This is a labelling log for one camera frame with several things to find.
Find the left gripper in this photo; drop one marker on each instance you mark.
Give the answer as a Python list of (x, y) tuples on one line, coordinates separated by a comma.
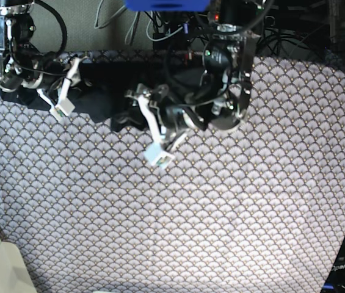
[(168, 127)]

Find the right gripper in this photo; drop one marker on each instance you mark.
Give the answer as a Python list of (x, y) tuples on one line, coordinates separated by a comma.
[(64, 107)]

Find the dark navy T-shirt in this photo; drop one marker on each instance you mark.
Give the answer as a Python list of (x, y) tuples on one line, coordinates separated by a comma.
[(101, 93)]

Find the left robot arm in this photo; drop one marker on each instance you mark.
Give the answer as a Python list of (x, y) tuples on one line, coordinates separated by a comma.
[(215, 94)]

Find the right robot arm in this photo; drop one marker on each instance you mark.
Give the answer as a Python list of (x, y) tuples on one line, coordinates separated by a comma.
[(22, 66)]

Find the fan patterned tablecloth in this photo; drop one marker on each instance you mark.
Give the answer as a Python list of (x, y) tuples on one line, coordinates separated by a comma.
[(259, 209)]

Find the blue plastic mount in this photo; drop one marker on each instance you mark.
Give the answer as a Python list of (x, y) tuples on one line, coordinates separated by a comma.
[(167, 5)]

